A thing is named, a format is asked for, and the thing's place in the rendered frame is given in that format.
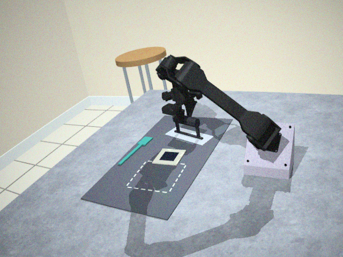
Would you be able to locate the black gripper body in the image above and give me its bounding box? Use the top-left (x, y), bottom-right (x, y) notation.
top-left (162, 87), bottom-right (203, 116)

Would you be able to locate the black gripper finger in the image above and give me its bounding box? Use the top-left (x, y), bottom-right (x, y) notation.
top-left (176, 109), bottom-right (185, 124)
top-left (184, 101), bottom-right (197, 117)

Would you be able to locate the white square tile with dark blue square center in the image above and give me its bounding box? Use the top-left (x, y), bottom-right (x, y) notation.
top-left (152, 149), bottom-right (186, 166)

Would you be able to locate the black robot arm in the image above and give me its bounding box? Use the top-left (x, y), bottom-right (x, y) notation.
top-left (155, 55), bottom-right (281, 153)

